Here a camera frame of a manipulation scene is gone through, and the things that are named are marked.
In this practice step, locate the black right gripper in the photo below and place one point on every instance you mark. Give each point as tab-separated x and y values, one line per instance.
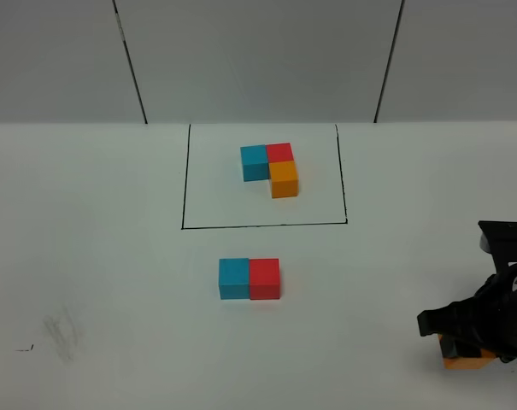
486	320

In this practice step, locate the template orange cube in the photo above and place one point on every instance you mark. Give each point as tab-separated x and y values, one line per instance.
284	181

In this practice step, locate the template red cube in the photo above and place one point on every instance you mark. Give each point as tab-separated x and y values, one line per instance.
279	152

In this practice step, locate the template blue cube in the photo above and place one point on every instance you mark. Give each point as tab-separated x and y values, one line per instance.
255	163

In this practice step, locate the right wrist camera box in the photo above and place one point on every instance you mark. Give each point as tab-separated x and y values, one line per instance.
499	239

